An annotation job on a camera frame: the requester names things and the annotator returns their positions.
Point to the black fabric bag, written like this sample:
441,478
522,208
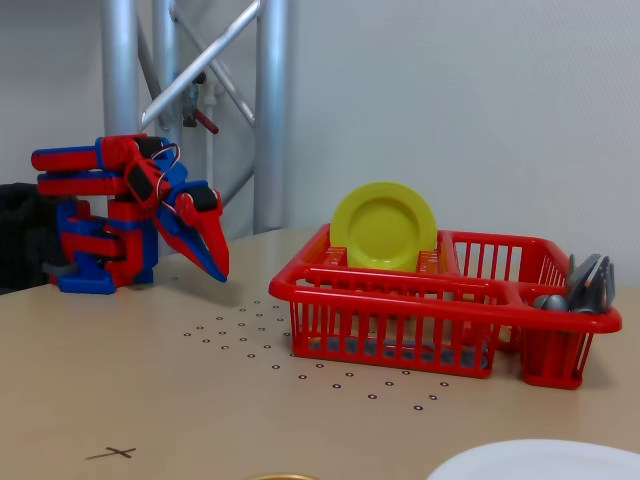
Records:
25,235

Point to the dark grey plastic knife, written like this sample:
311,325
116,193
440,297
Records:
570,272

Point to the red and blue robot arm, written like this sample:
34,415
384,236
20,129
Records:
90,240

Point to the red plastic dish rack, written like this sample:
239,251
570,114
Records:
400,295

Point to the blue gripper black motor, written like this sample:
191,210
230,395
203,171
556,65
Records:
199,216

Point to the yellow-green plastic plate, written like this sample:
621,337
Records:
382,227

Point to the tan plastic mug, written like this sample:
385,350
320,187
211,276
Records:
282,477

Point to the aluminium truss frame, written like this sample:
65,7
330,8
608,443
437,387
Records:
270,115

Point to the white pot lid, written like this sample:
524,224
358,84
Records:
545,462

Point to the small grey plastic spoon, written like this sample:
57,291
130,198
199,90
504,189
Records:
557,303
541,302

